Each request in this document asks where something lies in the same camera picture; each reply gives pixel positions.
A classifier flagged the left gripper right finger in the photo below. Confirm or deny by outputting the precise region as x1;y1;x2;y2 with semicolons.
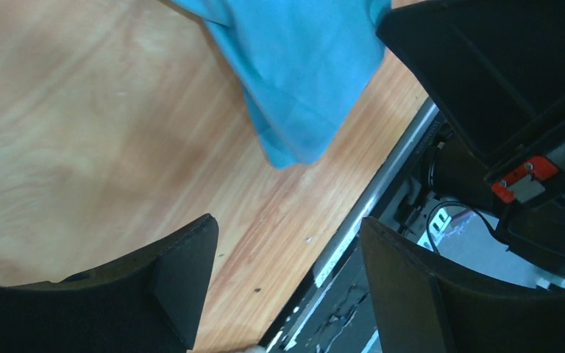
359;217;565;352

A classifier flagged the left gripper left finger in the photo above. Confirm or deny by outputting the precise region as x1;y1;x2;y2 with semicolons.
0;214;218;352

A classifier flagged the small blue cleaning cloth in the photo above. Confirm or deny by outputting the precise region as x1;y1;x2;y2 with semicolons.
180;0;391;168

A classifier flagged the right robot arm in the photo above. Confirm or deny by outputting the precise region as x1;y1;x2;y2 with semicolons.
377;1;565;279

